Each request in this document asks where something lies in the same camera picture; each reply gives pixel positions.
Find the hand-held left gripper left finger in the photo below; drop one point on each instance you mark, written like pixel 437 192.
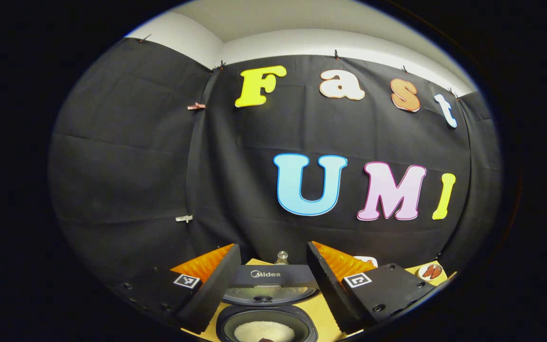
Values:
pixel 216 289

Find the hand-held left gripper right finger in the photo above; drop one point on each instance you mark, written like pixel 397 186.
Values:
pixel 330 289

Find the black silver rice cooker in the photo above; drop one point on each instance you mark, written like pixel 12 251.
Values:
pixel 264 280

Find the small white rice heap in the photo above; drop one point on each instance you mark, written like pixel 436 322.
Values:
pixel 264 330

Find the white toaster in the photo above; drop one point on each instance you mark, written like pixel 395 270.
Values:
pixel 368 261

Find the small glass bottle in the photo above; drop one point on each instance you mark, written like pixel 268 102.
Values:
pixel 281 258

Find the white cloth clip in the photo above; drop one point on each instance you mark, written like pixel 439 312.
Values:
pixel 184 218

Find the white round plate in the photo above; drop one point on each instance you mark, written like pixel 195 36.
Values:
pixel 420 274

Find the red meat piece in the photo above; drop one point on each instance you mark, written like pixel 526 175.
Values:
pixel 436 271
pixel 427 272

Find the black backdrop cloth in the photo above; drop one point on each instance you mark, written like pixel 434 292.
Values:
pixel 136 166

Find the pink cloth clip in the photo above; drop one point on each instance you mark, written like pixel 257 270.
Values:
pixel 196 106

